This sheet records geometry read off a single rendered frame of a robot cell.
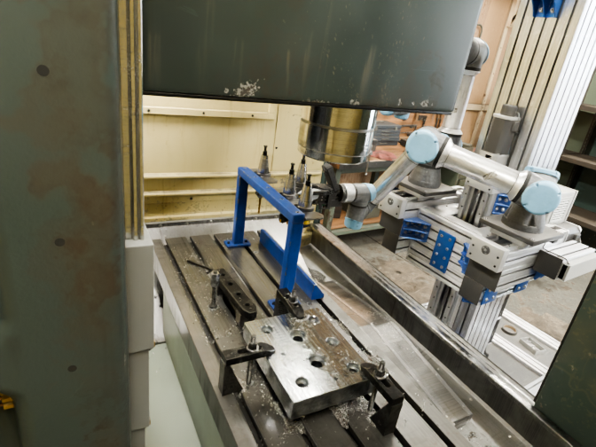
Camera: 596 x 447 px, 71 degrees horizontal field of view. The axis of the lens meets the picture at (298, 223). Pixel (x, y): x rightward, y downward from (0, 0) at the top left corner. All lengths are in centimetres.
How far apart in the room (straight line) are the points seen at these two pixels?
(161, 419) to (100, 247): 101
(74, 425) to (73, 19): 44
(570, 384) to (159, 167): 162
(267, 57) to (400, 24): 26
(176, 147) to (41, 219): 146
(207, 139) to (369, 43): 122
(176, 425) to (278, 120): 131
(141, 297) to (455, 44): 72
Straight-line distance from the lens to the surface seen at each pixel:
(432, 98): 91
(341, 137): 86
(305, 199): 130
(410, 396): 120
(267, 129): 199
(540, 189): 158
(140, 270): 62
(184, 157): 190
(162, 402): 147
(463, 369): 165
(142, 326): 67
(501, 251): 166
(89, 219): 45
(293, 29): 71
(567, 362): 142
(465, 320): 224
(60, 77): 42
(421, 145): 157
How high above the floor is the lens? 169
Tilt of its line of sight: 23 degrees down
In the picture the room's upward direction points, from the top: 8 degrees clockwise
